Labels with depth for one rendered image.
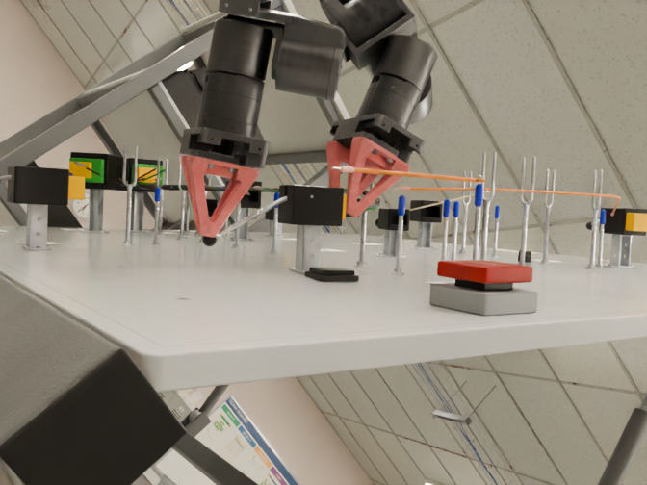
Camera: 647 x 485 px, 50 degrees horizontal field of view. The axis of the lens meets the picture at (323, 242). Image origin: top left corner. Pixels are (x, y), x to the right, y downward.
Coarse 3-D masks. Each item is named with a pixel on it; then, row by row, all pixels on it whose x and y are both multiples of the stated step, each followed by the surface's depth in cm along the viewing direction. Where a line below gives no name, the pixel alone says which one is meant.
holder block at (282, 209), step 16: (288, 192) 71; (304, 192) 70; (320, 192) 71; (336, 192) 72; (288, 208) 71; (304, 208) 70; (320, 208) 71; (336, 208) 72; (304, 224) 70; (320, 224) 71; (336, 224) 72
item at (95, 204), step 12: (72, 156) 124; (84, 156) 124; (96, 156) 124; (108, 156) 125; (108, 168) 125; (120, 168) 132; (108, 180) 125; (96, 192) 130; (96, 204) 130; (96, 216) 130; (96, 228) 130
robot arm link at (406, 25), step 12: (408, 12) 76; (336, 24) 78; (396, 24) 76; (408, 24) 77; (384, 36) 76; (348, 48) 77; (360, 48) 76; (372, 48) 77; (384, 48) 79; (348, 60) 80; (360, 60) 78; (372, 60) 79; (372, 72) 82; (420, 108) 82; (420, 120) 85
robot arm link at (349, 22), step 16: (320, 0) 81; (336, 0) 78; (352, 0) 78; (368, 0) 76; (384, 0) 76; (336, 16) 77; (352, 16) 76; (368, 16) 76; (384, 16) 77; (400, 16) 77; (352, 32) 76; (368, 32) 77
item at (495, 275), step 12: (444, 264) 52; (456, 264) 51; (468, 264) 50; (480, 264) 50; (492, 264) 51; (504, 264) 51; (516, 264) 52; (444, 276) 52; (456, 276) 51; (468, 276) 50; (480, 276) 49; (492, 276) 49; (504, 276) 49; (516, 276) 50; (528, 276) 51; (480, 288) 50; (492, 288) 50; (504, 288) 51
